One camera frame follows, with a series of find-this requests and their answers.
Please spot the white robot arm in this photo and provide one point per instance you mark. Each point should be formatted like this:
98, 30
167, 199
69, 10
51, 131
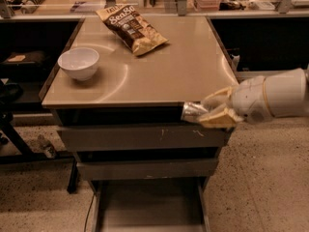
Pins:
287, 94

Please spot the white ceramic bowl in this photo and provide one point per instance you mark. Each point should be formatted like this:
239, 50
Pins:
79, 63

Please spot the silver blue redbull can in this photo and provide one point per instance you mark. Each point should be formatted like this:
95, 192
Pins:
192, 111

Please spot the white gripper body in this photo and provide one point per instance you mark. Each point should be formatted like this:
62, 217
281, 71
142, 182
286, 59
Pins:
248, 98

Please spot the open grey bottom drawer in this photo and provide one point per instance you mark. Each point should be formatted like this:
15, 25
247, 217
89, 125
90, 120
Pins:
161, 205

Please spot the grey top drawer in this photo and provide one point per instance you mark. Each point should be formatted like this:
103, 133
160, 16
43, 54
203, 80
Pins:
141, 137

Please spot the grey drawer cabinet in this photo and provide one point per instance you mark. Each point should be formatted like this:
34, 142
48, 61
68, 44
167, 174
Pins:
129, 90

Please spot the brown sea salt chip bag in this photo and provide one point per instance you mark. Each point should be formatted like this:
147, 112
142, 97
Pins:
132, 28

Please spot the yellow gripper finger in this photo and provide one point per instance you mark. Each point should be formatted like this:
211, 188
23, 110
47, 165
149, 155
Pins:
222, 117
218, 98

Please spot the black table leg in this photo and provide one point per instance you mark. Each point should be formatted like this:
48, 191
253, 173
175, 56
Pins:
72, 185

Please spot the grey middle drawer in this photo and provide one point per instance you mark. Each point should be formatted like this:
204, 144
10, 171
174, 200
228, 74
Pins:
146, 169

